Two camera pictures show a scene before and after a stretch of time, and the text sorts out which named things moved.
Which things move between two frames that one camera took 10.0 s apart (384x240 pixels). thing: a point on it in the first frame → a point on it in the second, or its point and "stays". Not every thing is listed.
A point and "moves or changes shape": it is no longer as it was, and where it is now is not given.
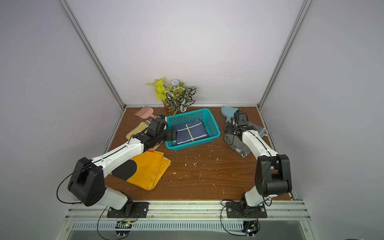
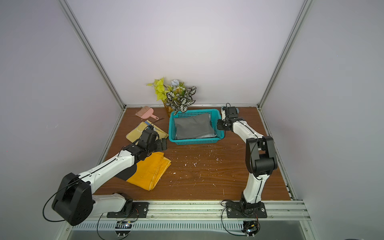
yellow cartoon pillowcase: x=144 y=171 stays
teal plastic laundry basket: x=209 y=120 moves or changes shape
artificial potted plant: x=176 y=97 stays
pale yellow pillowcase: x=139 y=128 stays
